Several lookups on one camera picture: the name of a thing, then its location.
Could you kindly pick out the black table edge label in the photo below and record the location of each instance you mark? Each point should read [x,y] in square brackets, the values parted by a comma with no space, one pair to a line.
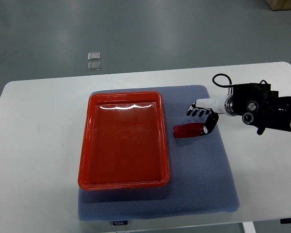
[285,221]

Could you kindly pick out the black mat label tag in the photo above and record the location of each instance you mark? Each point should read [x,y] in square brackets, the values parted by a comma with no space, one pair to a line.
[120,223]

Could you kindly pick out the lower silver floor plate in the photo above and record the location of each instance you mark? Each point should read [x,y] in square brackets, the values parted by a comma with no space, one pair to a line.
[95,65]

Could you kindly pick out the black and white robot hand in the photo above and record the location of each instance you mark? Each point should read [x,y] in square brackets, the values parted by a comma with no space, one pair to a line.
[211,108]

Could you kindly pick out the white table leg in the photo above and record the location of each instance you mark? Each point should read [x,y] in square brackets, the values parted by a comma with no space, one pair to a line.
[248,227]

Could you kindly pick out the cardboard box corner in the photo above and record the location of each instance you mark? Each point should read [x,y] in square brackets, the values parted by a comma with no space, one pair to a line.
[279,5]

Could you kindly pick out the upper silver floor plate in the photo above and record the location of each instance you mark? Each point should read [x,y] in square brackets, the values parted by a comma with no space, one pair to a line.
[93,56]

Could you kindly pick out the silver floor plate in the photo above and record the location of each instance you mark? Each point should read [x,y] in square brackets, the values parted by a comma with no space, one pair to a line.
[93,56]
[95,65]

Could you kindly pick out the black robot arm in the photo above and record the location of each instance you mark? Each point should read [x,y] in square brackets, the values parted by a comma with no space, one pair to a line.
[256,103]

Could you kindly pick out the blue-grey honeycomb mat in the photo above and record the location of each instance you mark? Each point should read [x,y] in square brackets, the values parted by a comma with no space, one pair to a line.
[201,178]

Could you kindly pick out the red pepper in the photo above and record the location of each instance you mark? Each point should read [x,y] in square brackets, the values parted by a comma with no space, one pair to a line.
[188,130]

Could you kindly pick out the red plastic tray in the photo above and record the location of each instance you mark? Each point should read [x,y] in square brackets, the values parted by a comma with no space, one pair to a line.
[124,143]

